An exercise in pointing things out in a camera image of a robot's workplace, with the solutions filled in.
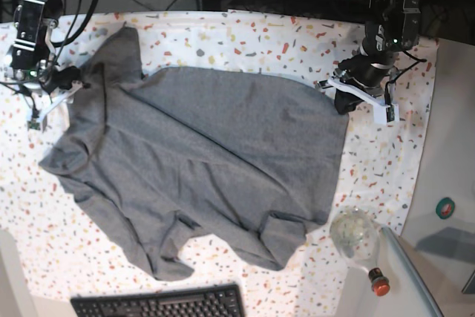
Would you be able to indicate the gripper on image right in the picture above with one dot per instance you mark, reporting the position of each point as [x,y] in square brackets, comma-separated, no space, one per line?
[366,71]

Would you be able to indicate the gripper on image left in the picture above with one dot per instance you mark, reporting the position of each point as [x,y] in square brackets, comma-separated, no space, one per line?
[51,79]

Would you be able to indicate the grey t-shirt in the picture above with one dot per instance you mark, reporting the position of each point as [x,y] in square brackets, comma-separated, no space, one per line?
[157,160]

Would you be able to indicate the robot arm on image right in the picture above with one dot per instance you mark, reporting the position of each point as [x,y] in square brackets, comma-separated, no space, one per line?
[395,28]

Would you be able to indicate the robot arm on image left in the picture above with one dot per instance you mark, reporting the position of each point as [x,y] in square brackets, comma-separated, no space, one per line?
[32,59]

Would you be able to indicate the green tape roll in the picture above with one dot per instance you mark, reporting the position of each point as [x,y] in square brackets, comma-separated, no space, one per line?
[445,208]

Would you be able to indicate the clear glass bottle red cap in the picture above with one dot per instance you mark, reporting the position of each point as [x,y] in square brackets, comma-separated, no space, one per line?
[357,240]

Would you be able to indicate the black computer keyboard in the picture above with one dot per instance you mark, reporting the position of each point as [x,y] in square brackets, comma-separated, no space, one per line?
[223,300]

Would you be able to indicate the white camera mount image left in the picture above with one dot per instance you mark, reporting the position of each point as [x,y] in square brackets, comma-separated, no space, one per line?
[43,104]

